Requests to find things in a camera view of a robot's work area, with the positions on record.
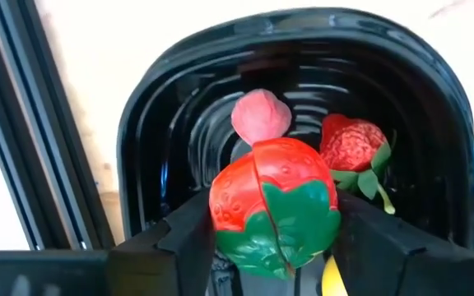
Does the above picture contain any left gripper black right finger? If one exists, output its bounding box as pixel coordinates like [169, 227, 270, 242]
[330, 189, 474, 296]

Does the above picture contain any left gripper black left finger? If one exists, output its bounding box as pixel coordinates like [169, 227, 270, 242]
[108, 187, 218, 296]

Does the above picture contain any yellow toy lemon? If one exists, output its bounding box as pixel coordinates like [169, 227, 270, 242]
[321, 254, 350, 296]

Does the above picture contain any realistic red toy strawberry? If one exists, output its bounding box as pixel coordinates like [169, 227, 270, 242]
[318, 113, 398, 216]

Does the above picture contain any painted red toy strawberry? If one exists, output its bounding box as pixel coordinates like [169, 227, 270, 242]
[208, 136, 342, 281]

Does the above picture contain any black plastic tupperware container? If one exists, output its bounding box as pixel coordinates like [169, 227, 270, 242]
[116, 7, 474, 257]

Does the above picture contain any pink toy raspberry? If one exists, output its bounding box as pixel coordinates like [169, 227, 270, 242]
[230, 88, 293, 147]

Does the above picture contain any black aluminium table frame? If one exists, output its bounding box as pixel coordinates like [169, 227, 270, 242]
[0, 0, 117, 252]

